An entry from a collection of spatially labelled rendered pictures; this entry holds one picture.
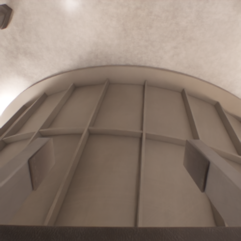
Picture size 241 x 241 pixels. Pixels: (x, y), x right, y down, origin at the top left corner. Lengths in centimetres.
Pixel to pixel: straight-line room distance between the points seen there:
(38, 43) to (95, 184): 75
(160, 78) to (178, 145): 39
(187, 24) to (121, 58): 31
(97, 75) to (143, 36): 28
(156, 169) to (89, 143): 23
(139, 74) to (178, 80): 19
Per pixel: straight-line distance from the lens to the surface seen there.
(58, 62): 99
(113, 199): 47
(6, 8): 101
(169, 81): 91
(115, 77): 90
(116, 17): 85
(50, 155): 17
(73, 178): 52
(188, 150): 17
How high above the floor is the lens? 83
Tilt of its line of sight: 50 degrees down
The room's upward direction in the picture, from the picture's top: 168 degrees counter-clockwise
